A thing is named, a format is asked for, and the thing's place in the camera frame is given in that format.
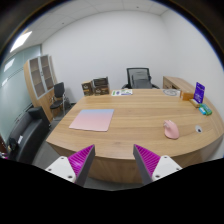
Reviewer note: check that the tall brown cardboard box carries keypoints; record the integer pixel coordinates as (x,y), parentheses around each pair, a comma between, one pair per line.
(87,89)

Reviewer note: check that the pink and blue mouse pad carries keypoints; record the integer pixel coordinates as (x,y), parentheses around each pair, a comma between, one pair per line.
(91,120)

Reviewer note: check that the orange wooden box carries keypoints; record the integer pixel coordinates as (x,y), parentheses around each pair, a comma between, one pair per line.
(186,96)

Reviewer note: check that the wide brown cardboard box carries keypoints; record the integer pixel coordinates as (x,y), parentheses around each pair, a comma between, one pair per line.
(102,90)

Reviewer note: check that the green packet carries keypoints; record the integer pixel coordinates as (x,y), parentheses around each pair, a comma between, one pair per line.
(207,109)

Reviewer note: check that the pink computer mouse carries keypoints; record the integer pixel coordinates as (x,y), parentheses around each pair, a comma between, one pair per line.
(171,130)

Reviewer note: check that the blue packet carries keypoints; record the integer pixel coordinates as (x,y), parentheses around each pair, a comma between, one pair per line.
(202,111)

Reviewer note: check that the wooden shelf cabinet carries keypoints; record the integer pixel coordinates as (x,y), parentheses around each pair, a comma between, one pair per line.
(40,85)

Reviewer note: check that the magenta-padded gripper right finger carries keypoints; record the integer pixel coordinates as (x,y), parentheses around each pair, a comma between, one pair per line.
(148,160)

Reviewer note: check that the black visitor chair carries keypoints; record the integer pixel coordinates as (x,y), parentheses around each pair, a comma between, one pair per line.
(59,91)

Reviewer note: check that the ceiling light panel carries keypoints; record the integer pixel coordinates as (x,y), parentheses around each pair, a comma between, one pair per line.
(20,41)

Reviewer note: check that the black leather sofa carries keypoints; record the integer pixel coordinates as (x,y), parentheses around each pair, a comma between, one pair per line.
(28,133)

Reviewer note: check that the white printed leaflet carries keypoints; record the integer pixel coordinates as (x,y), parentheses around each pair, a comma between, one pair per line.
(121,92)

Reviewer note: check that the round white disc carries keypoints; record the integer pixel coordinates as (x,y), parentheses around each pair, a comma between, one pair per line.
(171,92)

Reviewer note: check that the dark flat cardboard box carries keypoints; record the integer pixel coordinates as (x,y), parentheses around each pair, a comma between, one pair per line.
(100,82)

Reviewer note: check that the purple sign stand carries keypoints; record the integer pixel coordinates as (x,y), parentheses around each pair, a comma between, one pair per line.
(199,92)

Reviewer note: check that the black mesh office chair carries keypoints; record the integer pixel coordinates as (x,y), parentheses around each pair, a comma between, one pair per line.
(140,78)

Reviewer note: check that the small tan box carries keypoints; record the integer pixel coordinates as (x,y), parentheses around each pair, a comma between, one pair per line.
(194,103)

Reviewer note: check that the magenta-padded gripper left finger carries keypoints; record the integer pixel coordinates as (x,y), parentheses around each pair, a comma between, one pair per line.
(80,160)

